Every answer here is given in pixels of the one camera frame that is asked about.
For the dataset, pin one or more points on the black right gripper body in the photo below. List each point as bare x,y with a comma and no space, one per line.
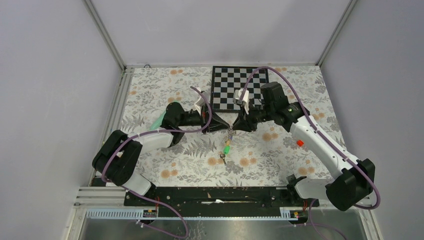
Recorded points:
259,115

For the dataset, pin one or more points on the green tag key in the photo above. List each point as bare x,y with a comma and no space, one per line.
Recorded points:
224,153

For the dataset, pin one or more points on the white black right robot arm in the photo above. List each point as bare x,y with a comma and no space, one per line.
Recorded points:
352,179

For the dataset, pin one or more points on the mint green cylinder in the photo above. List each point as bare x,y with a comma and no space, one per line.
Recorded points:
157,123

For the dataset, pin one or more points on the red curved block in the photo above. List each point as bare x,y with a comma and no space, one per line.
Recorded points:
300,143

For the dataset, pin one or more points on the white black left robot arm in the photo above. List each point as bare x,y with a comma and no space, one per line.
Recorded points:
117,158

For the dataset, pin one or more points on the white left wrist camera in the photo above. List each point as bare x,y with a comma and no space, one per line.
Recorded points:
201,106

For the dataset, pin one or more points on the black white chessboard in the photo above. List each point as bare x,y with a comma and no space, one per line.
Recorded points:
226,80

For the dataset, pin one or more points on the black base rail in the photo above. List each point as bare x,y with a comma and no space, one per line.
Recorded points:
221,202

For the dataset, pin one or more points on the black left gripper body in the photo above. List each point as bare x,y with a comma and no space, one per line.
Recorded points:
205,115

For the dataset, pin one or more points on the floral table mat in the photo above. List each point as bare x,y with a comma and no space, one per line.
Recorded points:
265,157

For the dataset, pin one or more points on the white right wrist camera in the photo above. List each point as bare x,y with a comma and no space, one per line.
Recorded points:
241,98

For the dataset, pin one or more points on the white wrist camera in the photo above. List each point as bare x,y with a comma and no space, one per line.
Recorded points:
201,106
241,98

